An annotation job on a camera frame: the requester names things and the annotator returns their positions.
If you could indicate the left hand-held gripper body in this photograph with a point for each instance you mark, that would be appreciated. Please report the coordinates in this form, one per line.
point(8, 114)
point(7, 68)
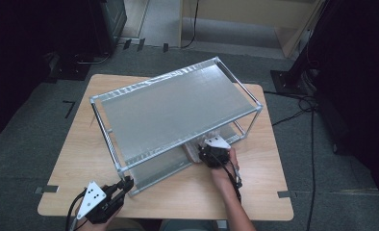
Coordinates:
point(93, 199)

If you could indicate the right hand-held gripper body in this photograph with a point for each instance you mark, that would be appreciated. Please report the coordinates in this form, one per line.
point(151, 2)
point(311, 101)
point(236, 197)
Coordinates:
point(214, 154)

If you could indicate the silver metal two-tier rack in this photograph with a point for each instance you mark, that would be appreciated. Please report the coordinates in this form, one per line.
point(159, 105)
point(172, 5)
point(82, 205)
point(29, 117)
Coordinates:
point(174, 109)

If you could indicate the person's right hand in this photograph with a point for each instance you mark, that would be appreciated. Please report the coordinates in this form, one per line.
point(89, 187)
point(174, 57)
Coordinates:
point(231, 168)

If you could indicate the person's left hand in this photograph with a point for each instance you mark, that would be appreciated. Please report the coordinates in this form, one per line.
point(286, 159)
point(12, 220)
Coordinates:
point(94, 227)

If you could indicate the grey tape piece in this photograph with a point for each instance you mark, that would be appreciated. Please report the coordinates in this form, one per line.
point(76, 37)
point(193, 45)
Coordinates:
point(283, 194)
point(48, 189)

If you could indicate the black metal stand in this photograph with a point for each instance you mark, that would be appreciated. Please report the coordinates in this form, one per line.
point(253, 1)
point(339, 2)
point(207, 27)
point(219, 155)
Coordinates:
point(290, 80)

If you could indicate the black floor tape strip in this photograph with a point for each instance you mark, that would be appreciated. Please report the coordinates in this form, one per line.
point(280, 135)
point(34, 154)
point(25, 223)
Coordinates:
point(141, 44)
point(127, 43)
point(165, 47)

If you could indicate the black stand base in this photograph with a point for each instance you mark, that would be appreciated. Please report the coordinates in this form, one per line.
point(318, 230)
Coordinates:
point(69, 72)

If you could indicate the beige wooden partition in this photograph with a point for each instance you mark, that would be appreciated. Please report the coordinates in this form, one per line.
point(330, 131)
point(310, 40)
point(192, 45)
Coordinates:
point(242, 9)

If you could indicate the black cabinet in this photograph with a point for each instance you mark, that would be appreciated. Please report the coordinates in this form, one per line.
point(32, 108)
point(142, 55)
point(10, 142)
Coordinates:
point(110, 19)

